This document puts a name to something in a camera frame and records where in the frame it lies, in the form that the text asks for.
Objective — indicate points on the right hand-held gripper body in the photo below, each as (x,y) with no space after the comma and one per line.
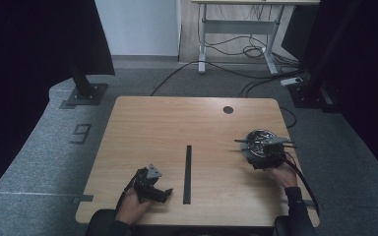
(265,157)

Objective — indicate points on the dark curtain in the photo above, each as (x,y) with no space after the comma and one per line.
(370,82)
(29,65)

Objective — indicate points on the person's left hand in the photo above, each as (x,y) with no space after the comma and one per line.
(131,206)

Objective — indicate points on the black metal stand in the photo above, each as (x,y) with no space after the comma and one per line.
(311,91)

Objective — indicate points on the round grey coaster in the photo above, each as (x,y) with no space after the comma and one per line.
(244,153)

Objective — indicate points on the white power strip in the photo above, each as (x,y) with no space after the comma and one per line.
(291,81)

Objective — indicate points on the shiny steel bowl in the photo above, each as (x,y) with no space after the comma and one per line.
(254,136)

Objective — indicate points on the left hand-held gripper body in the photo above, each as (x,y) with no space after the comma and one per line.
(144,185)

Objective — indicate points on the white desk frame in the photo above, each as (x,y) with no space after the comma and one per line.
(239,27)

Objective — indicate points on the row of black chopsticks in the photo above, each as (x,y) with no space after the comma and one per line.
(187,173)

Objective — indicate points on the dark round table grommet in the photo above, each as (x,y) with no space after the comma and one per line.
(228,110)

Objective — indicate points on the black stand base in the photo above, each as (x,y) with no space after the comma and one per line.
(86,90)

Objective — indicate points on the person's right hand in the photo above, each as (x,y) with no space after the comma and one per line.
(285,175)

